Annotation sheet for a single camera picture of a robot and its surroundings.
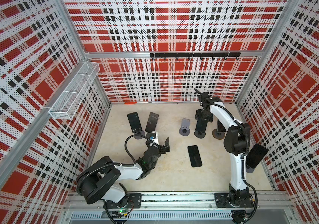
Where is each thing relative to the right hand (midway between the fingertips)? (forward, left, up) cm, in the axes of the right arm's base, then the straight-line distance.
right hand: (202, 119), depth 96 cm
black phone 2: (-3, +35, +1) cm, 35 cm away
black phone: (-3, +47, +1) cm, 47 cm away
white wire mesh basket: (+6, +92, +11) cm, 92 cm away
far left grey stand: (-5, +44, -9) cm, 45 cm away
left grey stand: (-21, +34, +14) cm, 43 cm away
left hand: (-16, +28, +1) cm, 32 cm away
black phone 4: (-21, +6, -15) cm, 26 cm away
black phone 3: (-5, +2, -1) cm, 5 cm away
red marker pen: (+31, +59, -14) cm, 68 cm away
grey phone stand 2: (-4, +12, -7) cm, 14 cm away
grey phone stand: (-6, +1, -12) cm, 13 cm away
